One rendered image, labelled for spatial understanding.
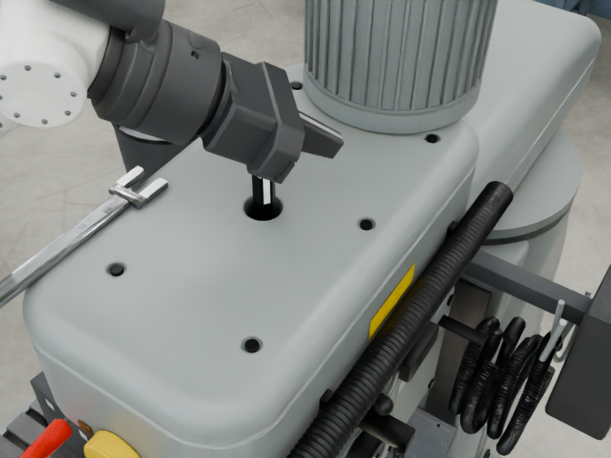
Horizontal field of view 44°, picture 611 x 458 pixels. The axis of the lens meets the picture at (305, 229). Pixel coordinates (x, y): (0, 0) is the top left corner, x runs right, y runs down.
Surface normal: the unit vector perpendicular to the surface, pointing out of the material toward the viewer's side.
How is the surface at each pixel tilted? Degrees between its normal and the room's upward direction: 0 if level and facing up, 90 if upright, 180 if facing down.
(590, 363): 90
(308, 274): 0
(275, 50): 0
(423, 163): 0
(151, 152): 93
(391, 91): 90
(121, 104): 98
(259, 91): 31
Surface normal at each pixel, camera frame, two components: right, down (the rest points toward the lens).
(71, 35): 0.54, -0.54
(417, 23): 0.06, 0.70
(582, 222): 0.01, -0.71
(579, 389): -0.55, 0.58
